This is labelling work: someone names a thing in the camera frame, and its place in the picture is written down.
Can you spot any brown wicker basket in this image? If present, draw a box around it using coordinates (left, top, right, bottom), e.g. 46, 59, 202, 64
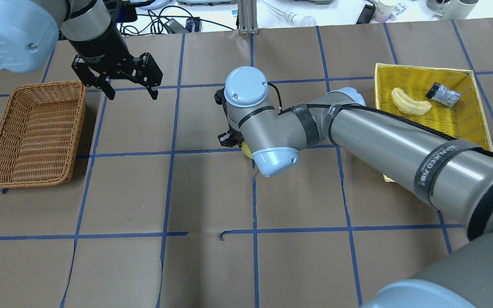
0, 81, 86, 189

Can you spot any aluminium frame post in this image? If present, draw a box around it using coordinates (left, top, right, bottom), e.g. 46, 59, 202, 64
237, 0, 259, 35

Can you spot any small dark jar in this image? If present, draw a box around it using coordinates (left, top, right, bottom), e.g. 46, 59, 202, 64
426, 82, 461, 108

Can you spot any yellow plastic basket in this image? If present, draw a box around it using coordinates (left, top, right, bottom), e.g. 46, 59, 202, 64
374, 63, 493, 184

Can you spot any toy banana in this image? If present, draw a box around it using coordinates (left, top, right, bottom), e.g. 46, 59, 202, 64
391, 87, 432, 116

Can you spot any yellow tape roll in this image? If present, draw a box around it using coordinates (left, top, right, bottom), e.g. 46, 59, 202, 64
240, 141, 253, 160

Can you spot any white light bulb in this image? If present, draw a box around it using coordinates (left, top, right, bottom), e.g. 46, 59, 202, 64
282, 11, 318, 27

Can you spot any white paper cup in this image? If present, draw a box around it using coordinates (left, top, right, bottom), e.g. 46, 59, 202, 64
372, 0, 400, 23

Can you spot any black power adapter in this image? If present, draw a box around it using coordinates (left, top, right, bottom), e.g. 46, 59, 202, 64
163, 17, 202, 34

